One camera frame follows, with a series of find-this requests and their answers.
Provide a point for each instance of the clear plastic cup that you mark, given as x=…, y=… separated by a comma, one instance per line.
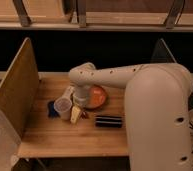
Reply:
x=63, y=107

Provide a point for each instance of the black rectangular box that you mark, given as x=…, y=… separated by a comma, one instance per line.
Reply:
x=108, y=121

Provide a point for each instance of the right dark side panel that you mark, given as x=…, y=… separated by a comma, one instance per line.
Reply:
x=162, y=54

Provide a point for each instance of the red pepper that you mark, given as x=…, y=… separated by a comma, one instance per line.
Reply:
x=85, y=115

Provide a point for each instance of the left wooden side panel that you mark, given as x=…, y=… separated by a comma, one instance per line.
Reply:
x=17, y=90

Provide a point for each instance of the dark blue small object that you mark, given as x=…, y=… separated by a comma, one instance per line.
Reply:
x=51, y=111

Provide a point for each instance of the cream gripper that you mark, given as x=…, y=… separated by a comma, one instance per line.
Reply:
x=75, y=114

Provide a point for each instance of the orange ceramic bowl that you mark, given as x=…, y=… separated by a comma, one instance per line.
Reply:
x=98, y=97

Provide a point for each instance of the wooden shelf frame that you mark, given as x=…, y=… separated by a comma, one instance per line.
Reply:
x=98, y=15

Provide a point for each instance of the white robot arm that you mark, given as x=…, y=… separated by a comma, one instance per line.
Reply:
x=156, y=111

